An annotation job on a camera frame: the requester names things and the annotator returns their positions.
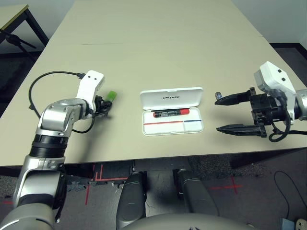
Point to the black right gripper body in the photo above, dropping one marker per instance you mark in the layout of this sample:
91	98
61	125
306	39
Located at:
263	107

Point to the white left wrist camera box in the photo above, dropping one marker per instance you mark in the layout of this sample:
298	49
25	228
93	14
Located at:
88	83

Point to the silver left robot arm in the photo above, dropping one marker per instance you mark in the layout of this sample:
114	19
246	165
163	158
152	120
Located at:
57	115

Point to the beige side table black legs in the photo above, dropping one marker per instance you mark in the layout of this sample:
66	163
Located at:
14	14

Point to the white plastic pencil case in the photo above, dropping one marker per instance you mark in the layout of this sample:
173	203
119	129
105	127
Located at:
168	129

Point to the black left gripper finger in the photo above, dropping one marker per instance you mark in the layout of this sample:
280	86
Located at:
106	111
107	102

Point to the grey blue floor box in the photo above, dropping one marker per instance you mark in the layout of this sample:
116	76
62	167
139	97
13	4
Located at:
287	224

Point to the grey robot torso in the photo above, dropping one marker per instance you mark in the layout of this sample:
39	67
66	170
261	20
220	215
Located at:
187	224

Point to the grey robot left leg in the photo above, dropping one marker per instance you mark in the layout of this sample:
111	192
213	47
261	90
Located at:
132	201

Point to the short red floor tape strip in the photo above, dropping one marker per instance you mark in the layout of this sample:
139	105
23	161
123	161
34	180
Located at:
7	202

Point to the black marker with red cap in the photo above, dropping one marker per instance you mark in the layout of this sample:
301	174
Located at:
168	113

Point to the black tripod stand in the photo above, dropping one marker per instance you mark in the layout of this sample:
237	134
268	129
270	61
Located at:
14	39

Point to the green plastic stationery stick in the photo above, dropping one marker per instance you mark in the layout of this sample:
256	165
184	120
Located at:
112	95

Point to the black table frame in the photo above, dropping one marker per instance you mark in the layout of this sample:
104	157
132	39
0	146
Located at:
251	158

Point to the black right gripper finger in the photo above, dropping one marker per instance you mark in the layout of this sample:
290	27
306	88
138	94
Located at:
239	129
235	99

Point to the small dark blue eraser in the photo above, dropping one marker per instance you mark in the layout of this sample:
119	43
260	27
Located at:
218	95

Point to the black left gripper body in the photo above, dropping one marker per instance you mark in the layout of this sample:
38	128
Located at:
98	107

